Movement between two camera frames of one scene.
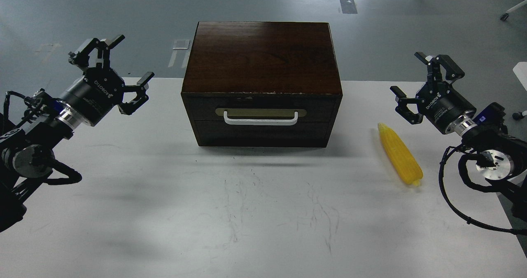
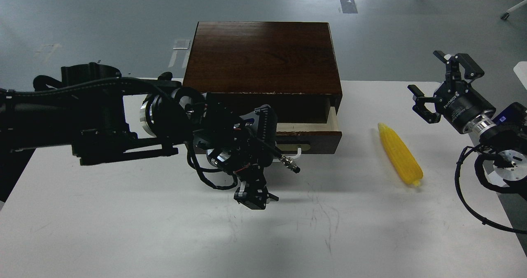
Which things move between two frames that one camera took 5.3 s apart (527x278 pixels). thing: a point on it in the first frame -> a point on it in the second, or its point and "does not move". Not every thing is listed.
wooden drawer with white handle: (214, 108) -> (293, 139)
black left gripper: (102, 88) -> (253, 174)
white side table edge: (520, 70) does not move
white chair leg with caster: (504, 17) does not move
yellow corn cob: (403, 158) does not move
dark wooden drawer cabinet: (262, 84) does not move
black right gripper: (444, 103) -> (458, 101)
